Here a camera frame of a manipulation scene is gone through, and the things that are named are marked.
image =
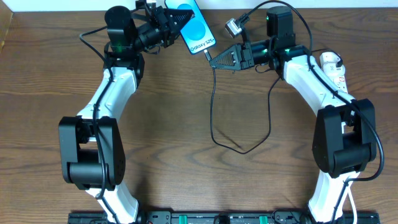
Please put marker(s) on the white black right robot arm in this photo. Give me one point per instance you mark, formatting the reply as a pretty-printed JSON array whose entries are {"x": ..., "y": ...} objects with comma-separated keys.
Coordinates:
[{"x": 345, "y": 138}]

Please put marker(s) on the blue galaxy smartphone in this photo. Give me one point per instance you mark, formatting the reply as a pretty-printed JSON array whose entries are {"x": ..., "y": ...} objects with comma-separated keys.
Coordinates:
[{"x": 196, "y": 33}]

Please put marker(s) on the white usb wall charger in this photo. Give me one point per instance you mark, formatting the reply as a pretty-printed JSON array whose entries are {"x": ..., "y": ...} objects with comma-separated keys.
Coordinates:
[{"x": 330, "y": 63}]

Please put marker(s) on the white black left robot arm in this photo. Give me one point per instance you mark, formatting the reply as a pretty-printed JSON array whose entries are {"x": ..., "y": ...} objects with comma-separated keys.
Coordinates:
[{"x": 91, "y": 148}]

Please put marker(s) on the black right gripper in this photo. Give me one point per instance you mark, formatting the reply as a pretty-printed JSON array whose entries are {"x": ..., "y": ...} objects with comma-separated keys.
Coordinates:
[{"x": 244, "y": 56}]

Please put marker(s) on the white power strip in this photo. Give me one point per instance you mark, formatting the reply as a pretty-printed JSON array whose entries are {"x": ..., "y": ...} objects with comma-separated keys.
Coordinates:
[{"x": 340, "y": 82}]

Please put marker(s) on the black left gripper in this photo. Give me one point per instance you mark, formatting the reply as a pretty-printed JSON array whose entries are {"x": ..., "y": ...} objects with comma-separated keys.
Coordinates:
[{"x": 165, "y": 28}]

